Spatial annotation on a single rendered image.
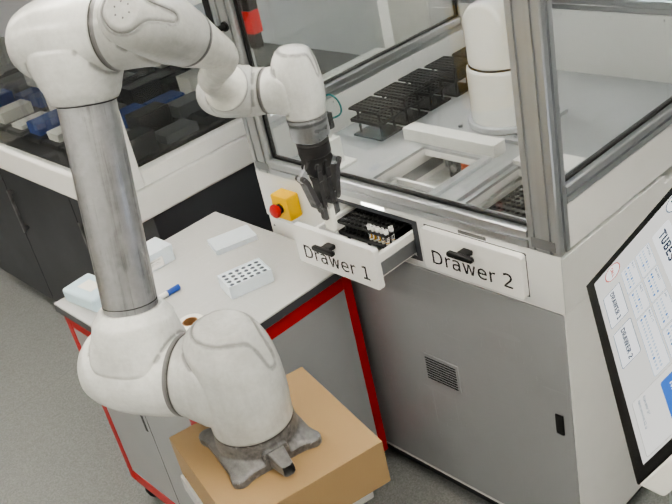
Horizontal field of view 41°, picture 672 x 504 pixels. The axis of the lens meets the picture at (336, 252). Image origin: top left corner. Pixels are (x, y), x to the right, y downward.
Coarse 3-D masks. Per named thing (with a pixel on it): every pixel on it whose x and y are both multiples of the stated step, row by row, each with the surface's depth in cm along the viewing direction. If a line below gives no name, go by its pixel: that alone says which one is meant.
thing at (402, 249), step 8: (352, 208) 235; (336, 216) 232; (320, 224) 229; (336, 232) 233; (408, 232) 217; (400, 240) 214; (408, 240) 216; (384, 248) 212; (392, 248) 213; (400, 248) 215; (408, 248) 216; (384, 256) 212; (392, 256) 213; (400, 256) 215; (408, 256) 217; (384, 264) 212; (392, 264) 214; (400, 264) 216; (384, 272) 213
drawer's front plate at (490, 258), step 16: (432, 240) 209; (448, 240) 205; (464, 240) 202; (480, 256) 200; (496, 256) 196; (512, 256) 192; (448, 272) 211; (464, 272) 206; (480, 272) 202; (496, 272) 198; (512, 272) 195; (496, 288) 201; (528, 288) 196
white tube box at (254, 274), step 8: (248, 264) 239; (256, 264) 238; (264, 264) 237; (224, 272) 238; (232, 272) 237; (240, 272) 237; (248, 272) 236; (256, 272) 235; (264, 272) 234; (224, 280) 234; (232, 280) 234; (240, 280) 233; (248, 280) 232; (256, 280) 233; (264, 280) 235; (272, 280) 236; (224, 288) 235; (232, 288) 231; (240, 288) 232; (248, 288) 233; (256, 288) 234; (232, 296) 232
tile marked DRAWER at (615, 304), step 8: (616, 288) 160; (608, 296) 161; (616, 296) 158; (608, 304) 160; (616, 304) 157; (624, 304) 154; (608, 312) 158; (616, 312) 156; (624, 312) 153; (616, 320) 154
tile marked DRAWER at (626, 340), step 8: (624, 328) 151; (632, 328) 148; (616, 336) 152; (624, 336) 149; (632, 336) 147; (616, 344) 150; (624, 344) 148; (632, 344) 146; (624, 352) 147; (632, 352) 145; (624, 360) 146
